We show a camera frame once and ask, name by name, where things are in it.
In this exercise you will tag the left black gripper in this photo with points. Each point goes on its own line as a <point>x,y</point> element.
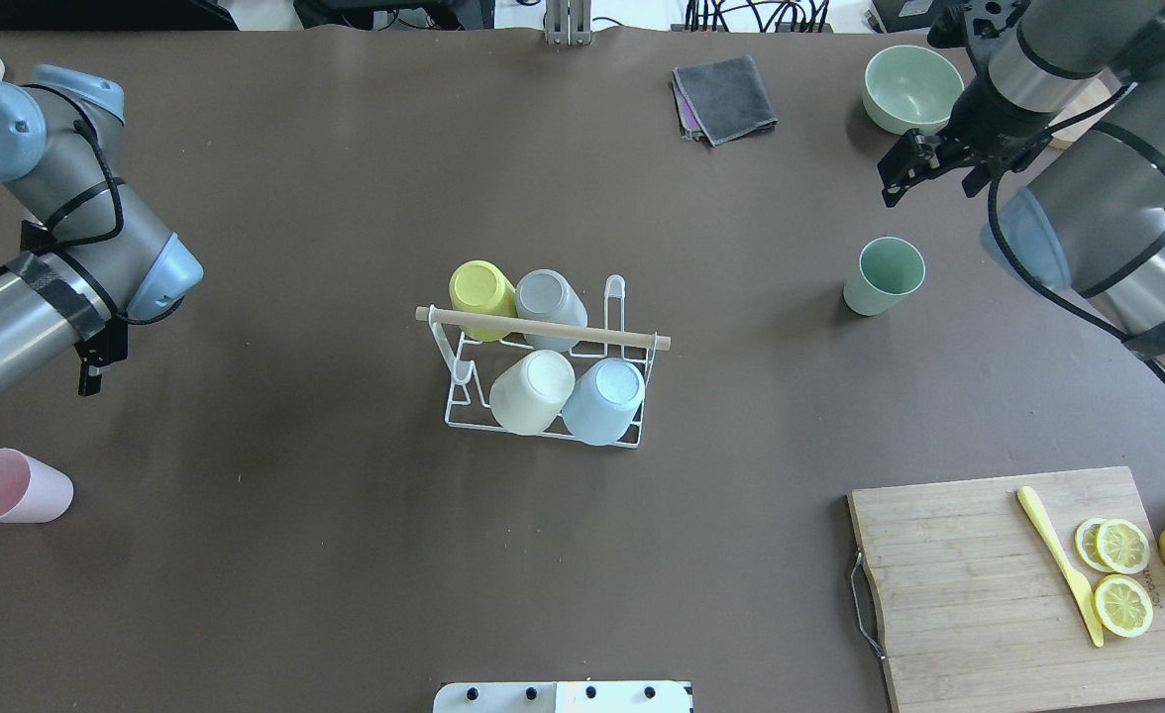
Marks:
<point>97,362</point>

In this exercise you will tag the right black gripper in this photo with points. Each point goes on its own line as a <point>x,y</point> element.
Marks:
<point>979,116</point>

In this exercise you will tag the mint green cup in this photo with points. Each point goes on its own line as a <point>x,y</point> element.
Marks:
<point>888,270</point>

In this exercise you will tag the pink cup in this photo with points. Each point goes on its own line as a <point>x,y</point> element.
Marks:
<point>31,492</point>

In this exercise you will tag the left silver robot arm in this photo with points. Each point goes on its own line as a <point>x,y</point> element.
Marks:
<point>95,259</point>

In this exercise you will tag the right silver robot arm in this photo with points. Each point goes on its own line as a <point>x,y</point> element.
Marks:
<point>1064,127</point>

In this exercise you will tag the light blue cup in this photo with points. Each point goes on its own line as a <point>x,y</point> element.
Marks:
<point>604,402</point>

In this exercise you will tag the yellow cup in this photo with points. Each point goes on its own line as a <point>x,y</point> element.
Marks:
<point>478,286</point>

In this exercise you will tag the grey cup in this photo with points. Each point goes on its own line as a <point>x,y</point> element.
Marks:
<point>544,295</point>

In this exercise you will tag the cream white cup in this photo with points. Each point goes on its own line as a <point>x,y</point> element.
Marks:
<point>527,398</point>

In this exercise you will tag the mint green bowl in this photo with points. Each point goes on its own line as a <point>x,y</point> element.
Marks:
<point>908,87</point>

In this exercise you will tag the grey folded cloth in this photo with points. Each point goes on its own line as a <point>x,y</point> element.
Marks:
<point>722,101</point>

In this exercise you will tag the lemon slice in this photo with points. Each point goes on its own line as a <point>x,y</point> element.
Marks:
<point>1085,543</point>
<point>1122,547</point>
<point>1123,606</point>

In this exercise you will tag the wooden cutting board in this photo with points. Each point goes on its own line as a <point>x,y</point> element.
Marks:
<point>973,614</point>

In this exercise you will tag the yellow plastic knife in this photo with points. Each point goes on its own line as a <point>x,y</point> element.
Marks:
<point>1079,586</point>

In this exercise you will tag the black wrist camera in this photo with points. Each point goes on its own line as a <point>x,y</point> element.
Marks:
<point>973,23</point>

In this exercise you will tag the white wire cup rack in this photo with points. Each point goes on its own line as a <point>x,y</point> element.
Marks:
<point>477,349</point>

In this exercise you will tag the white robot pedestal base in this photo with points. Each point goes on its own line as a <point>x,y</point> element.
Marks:
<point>637,695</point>

